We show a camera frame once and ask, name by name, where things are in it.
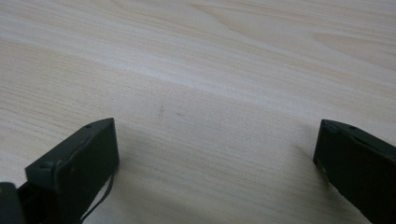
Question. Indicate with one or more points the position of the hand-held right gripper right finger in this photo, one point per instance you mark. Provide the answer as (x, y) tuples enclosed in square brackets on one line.
[(358, 161)]

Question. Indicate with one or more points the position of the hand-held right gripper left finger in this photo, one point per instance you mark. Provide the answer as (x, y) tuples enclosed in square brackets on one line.
[(77, 165)]

